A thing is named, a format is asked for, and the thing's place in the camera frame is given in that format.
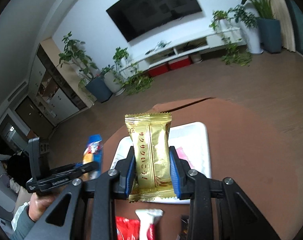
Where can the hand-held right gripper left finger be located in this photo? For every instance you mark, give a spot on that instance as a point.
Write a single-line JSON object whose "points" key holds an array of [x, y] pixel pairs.
{"points": [[130, 177]]}

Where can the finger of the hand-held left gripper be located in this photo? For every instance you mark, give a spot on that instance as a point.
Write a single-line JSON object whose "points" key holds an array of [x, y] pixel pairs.
{"points": [[66, 168], [89, 168]]}

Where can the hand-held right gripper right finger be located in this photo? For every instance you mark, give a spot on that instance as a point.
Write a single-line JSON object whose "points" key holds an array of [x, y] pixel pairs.
{"points": [[175, 175]]}

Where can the blue cracker packet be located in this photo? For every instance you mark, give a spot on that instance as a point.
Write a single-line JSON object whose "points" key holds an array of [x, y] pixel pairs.
{"points": [[95, 150]]}

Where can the pink snack packet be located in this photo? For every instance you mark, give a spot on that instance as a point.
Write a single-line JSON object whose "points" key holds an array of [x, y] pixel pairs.
{"points": [[182, 153]]}

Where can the gold snack packet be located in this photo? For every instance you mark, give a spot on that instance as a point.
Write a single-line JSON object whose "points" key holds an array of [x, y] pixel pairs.
{"points": [[151, 150]]}

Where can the white plastic tray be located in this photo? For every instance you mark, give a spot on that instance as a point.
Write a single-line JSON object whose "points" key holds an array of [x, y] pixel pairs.
{"points": [[191, 140]]}

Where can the white and red snack packet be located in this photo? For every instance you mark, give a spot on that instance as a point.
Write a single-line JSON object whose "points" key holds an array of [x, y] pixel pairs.
{"points": [[147, 220]]}

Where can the bright red snack packet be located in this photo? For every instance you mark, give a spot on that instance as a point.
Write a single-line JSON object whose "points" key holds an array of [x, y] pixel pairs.
{"points": [[126, 230]]}

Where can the black snack packet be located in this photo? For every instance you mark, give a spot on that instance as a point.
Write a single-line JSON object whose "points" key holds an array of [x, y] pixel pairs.
{"points": [[184, 227]]}

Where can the person's left forearm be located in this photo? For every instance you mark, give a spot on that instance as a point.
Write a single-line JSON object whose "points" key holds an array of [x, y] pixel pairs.
{"points": [[24, 227]]}

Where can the person's left hand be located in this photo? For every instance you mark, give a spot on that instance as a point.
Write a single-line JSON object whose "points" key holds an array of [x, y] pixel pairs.
{"points": [[40, 205]]}

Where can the brown entrance door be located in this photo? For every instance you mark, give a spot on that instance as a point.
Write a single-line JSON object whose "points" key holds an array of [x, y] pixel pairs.
{"points": [[34, 115]]}

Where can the brown tablecloth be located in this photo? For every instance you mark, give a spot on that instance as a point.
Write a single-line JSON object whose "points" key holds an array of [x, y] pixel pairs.
{"points": [[241, 155]]}

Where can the leafy tree in grey-blue pot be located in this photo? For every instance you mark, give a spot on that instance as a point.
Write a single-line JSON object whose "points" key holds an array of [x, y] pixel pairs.
{"points": [[99, 90]]}

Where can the small plant in white pot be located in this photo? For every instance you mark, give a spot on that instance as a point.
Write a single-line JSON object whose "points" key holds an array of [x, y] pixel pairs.
{"points": [[114, 85]]}

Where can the trailing vine plant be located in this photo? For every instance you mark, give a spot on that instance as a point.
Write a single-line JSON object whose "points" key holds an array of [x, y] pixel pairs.
{"points": [[139, 82]]}

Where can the red storage box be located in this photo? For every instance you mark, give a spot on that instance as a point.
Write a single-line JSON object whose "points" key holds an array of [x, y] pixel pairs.
{"points": [[158, 70], [180, 63]]}

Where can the small white pot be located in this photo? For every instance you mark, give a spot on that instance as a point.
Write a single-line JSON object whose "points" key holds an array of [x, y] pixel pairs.
{"points": [[196, 58]]}

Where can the white television console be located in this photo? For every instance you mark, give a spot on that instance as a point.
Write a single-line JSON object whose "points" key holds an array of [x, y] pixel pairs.
{"points": [[161, 55]]}

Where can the trailing plant on white stand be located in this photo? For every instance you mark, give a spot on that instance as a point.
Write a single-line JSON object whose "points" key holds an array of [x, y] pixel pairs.
{"points": [[236, 55]]}

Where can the bushy plant in tall white pot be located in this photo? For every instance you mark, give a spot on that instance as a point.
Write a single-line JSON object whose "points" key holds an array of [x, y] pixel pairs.
{"points": [[254, 42]]}

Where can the tall broad-leaf plant grey-blue pot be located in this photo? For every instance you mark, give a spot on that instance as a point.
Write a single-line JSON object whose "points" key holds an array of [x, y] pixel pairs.
{"points": [[269, 35]]}

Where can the beige curtain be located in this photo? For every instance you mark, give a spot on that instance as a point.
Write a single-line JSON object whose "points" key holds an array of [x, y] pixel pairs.
{"points": [[284, 17]]}

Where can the glass sliding door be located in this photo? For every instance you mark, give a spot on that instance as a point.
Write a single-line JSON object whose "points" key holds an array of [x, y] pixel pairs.
{"points": [[301, 30]]}

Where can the white wooden wall cabinet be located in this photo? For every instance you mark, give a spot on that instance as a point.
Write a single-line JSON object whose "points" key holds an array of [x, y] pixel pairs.
{"points": [[61, 102]]}

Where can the black wall television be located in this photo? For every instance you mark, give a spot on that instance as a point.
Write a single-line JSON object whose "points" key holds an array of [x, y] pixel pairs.
{"points": [[154, 7]]}

